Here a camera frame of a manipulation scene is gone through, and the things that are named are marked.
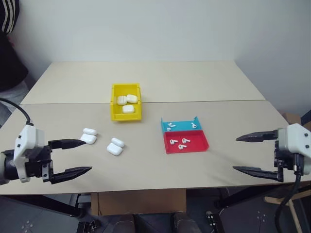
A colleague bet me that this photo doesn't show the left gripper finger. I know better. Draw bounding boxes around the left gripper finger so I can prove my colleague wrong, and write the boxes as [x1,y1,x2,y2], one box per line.
[50,166,93,185]
[48,138,87,151]

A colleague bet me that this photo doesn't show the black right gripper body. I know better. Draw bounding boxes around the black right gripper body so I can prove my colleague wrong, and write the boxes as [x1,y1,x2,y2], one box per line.
[274,142,296,176]

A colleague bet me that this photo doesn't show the black bar with white dots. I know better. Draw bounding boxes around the black bar with white dots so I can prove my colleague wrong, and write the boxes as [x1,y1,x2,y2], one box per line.
[206,210,220,233]

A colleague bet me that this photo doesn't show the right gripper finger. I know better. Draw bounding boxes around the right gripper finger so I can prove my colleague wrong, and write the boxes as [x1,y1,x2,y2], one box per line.
[232,166,285,183]
[236,130,278,144]

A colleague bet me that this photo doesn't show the white earbud case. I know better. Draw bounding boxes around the white earbud case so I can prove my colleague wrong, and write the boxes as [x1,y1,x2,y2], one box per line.
[80,128,98,145]
[106,137,125,156]

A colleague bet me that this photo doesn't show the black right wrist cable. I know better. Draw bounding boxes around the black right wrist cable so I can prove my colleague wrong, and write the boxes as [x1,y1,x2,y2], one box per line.
[276,152,305,233]

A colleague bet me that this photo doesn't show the blue plastic tray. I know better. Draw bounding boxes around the blue plastic tray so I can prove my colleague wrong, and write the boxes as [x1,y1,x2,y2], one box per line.
[160,116,203,133]

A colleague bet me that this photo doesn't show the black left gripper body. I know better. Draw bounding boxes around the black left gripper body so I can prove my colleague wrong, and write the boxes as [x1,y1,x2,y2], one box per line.
[24,145,54,184]

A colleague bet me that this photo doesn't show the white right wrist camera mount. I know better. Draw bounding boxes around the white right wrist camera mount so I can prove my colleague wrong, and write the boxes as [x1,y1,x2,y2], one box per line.
[276,123,311,156]

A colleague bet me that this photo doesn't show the dark floor plate with screws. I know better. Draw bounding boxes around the dark floor plate with screws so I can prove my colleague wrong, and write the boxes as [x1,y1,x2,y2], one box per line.
[218,194,282,233]

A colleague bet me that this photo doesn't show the dark rounded shape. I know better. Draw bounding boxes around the dark rounded shape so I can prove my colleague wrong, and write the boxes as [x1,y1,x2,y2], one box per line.
[172,211,202,233]

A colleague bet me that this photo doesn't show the small brown cardboard box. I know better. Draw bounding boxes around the small brown cardboard box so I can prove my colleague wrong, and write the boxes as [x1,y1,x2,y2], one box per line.
[281,112,302,127]

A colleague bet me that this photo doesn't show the yellow plastic bin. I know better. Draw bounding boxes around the yellow plastic bin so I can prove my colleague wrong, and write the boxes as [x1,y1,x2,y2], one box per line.
[111,83,143,122]

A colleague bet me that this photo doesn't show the black table frame beam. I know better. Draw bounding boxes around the black table frame beam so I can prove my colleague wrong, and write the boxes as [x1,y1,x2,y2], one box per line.
[213,186,271,209]
[14,194,85,218]

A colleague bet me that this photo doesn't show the red plastic tray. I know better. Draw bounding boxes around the red plastic tray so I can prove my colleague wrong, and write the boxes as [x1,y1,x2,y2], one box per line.
[163,130,210,155]

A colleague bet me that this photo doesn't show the light wooden frame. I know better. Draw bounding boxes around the light wooden frame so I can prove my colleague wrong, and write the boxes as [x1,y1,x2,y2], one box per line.
[264,188,311,219]

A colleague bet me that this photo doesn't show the brown cardboard box under table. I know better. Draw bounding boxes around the brown cardboard box under table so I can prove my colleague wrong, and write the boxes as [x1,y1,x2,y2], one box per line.
[91,188,187,216]

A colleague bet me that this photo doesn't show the person in black striped jacket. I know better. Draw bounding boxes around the person in black striped jacket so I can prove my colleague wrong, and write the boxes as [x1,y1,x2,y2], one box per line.
[0,0,30,94]

